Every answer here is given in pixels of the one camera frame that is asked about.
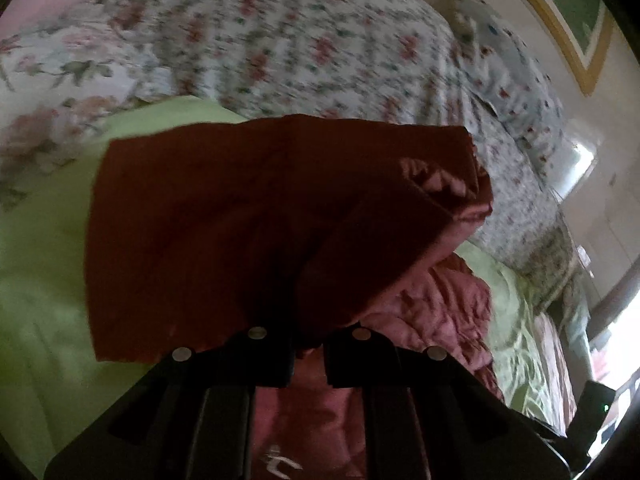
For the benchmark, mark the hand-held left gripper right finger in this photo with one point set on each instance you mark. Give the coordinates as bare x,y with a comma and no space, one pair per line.
350,365

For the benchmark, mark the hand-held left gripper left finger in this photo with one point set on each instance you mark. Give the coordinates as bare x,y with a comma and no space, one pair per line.
270,360

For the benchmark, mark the red puffer jacket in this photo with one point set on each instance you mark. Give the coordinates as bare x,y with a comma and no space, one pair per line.
225,210

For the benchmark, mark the light green bed sheet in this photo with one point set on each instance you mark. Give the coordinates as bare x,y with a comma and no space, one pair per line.
40,285

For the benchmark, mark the small rose print blanket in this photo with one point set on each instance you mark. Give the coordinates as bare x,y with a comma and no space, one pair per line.
300,35

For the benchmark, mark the light blue printed pillow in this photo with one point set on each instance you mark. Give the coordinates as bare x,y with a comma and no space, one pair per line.
505,60

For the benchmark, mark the large flower print cloth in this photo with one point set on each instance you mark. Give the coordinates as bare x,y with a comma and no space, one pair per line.
50,85

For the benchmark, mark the gold framed wall picture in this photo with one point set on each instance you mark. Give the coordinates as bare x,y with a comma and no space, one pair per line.
575,10

